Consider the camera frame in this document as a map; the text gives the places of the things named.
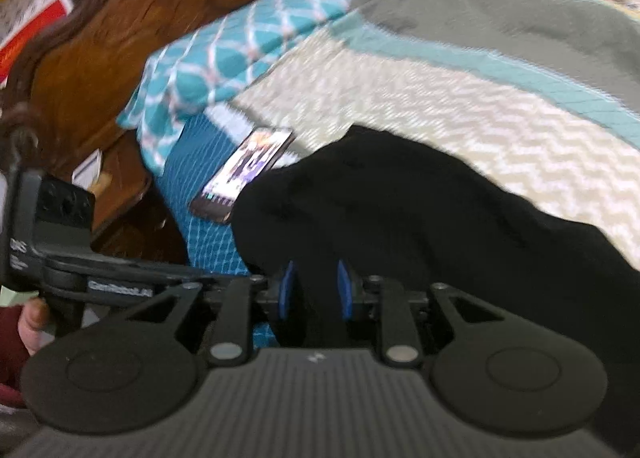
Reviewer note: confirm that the smartphone with lit screen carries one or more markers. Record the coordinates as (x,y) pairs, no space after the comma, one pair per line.
(242,170)

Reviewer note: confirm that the person's maroon clothing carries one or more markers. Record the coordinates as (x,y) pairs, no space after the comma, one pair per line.
(10,353)

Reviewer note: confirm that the wooden nightstand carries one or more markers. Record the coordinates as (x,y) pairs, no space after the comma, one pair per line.
(125,198)

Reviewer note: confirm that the beige chevron blanket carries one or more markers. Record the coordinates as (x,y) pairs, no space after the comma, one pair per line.
(450,118)

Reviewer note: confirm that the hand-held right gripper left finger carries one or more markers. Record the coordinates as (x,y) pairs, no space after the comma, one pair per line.
(285,294)

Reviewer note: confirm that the carved wooden headboard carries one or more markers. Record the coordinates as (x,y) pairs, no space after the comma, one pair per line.
(125,23)

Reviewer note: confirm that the small white box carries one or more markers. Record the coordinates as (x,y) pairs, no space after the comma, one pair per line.
(87,169)

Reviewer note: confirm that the person's left hand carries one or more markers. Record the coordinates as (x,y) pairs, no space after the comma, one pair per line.
(31,323)

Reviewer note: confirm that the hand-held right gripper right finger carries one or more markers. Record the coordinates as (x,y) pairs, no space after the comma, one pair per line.
(345,290)

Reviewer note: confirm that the grey and teal quilted blanket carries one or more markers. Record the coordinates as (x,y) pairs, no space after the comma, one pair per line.
(475,23)

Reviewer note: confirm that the teal lattice-patterned pillow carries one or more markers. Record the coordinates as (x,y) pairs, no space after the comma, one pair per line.
(225,63)

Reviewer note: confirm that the black pants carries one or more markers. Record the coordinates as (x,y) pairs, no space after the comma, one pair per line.
(425,228)

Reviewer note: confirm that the teal bed sheet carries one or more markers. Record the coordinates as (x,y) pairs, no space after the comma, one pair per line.
(200,218)

